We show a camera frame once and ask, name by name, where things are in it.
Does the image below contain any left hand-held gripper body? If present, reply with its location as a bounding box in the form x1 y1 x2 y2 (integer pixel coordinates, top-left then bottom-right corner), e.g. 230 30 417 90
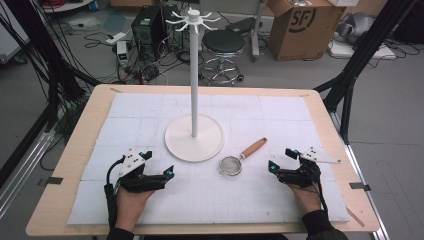
114 148 168 194

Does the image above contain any black computer tower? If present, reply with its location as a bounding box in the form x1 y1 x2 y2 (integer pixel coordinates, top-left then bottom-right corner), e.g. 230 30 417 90
130 4 183 63

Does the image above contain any white power strip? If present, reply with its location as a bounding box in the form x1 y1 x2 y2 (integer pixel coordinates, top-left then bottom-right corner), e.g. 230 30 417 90
105 31 128 46

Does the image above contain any grey metal stand post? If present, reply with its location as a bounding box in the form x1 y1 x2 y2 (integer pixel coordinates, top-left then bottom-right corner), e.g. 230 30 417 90
250 0 268 58

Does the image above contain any black round stool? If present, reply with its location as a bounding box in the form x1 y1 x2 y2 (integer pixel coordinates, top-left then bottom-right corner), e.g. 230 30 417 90
199 29 246 88

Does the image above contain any black tape piece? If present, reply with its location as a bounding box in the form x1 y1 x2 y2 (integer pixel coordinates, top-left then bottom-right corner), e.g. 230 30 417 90
349 181 372 192
37 176 64 186

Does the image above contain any flat white board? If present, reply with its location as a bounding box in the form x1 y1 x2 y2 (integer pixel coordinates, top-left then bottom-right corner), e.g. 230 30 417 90
327 39 397 60

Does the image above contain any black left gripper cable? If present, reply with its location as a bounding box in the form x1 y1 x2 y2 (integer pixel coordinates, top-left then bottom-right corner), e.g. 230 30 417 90
103 156 126 231

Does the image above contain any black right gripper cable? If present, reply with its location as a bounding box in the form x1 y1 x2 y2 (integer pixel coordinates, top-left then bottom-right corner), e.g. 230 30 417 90
314 171 330 219

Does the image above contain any person's right hand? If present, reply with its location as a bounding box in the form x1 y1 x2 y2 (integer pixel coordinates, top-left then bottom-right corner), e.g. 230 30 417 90
288 183 323 217

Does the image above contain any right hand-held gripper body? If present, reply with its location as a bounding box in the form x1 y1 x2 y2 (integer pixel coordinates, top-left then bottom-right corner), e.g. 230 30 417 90
277 146 342 189

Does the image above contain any wooden-handled metal mesh strainer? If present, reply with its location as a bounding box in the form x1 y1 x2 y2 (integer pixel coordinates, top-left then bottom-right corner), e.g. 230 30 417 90
218 136 269 177

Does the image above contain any white grid mat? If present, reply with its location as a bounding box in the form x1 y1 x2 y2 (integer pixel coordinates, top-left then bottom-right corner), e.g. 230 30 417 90
66 92 351 225

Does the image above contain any white hook rack stand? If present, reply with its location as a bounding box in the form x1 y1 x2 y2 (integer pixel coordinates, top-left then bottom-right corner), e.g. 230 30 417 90
164 7 225 163

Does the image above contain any aluminium rail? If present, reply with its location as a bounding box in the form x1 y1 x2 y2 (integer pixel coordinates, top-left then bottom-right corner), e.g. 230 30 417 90
0 128 56 221
328 111 391 240

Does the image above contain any person's left hand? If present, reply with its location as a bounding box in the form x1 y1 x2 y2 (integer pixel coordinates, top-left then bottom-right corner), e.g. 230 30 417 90
114 186 156 232

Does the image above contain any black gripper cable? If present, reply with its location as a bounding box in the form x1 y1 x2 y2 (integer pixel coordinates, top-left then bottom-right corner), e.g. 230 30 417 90
103 156 126 231
314 171 330 219

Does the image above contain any large cardboard box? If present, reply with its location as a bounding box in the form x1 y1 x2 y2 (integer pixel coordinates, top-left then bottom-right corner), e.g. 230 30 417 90
267 0 348 62

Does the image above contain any small white power supply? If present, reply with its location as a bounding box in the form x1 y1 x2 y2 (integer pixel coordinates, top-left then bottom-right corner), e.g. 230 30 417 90
115 40 130 68

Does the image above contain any black metal frame stand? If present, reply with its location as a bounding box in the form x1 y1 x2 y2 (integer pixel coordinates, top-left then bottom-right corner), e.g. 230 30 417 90
0 0 102 189
313 0 419 145

